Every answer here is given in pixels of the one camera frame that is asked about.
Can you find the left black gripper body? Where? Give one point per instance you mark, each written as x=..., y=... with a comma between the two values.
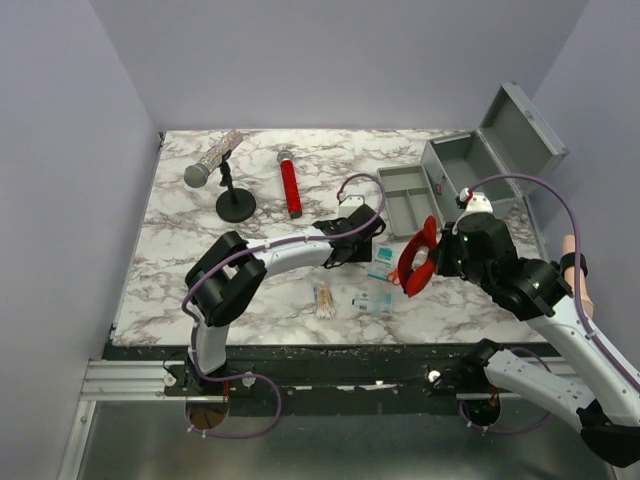
x=363, y=252

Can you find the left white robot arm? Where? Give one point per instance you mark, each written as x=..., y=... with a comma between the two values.
x=222, y=284

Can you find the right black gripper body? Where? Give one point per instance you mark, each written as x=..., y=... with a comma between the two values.
x=451, y=259

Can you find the silver glitter microphone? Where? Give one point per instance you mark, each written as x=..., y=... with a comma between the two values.
x=196, y=175

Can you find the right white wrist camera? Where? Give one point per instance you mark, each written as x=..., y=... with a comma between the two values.
x=474, y=202

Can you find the red glitter microphone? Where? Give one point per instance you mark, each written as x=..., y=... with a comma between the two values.
x=285, y=160

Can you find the orange small scissors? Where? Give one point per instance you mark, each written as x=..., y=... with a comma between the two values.
x=393, y=278

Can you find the grey plastic tray insert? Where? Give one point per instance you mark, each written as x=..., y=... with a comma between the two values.
x=410, y=199

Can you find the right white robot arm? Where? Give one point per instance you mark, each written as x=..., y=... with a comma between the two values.
x=603, y=405

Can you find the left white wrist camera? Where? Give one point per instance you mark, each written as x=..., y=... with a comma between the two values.
x=349, y=204

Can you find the blue white bandage packets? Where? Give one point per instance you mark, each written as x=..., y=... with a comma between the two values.
x=373, y=303

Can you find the grey metal case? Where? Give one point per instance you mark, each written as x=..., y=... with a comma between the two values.
x=512, y=138

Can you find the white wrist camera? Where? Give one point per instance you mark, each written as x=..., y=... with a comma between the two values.
x=474, y=202
x=349, y=204

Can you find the black mounting rail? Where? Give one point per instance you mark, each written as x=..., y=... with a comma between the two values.
x=315, y=380

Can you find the cotton swab pack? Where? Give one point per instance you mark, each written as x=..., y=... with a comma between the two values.
x=323, y=301

